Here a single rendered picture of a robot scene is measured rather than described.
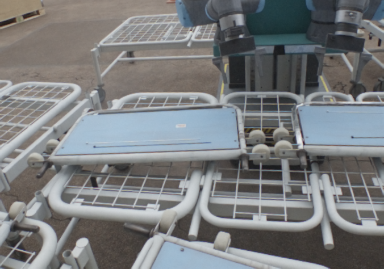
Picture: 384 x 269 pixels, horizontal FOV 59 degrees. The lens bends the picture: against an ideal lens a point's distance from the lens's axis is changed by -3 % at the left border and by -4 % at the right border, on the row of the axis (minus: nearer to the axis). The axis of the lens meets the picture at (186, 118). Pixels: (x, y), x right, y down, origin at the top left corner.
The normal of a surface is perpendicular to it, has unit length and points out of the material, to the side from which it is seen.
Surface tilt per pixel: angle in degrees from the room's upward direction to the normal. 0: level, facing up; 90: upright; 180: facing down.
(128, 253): 0
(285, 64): 90
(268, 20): 90
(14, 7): 90
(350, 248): 0
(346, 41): 66
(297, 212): 90
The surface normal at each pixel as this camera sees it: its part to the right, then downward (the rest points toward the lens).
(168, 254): 0.03, -0.85
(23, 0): 0.84, 0.19
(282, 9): -0.15, 0.50
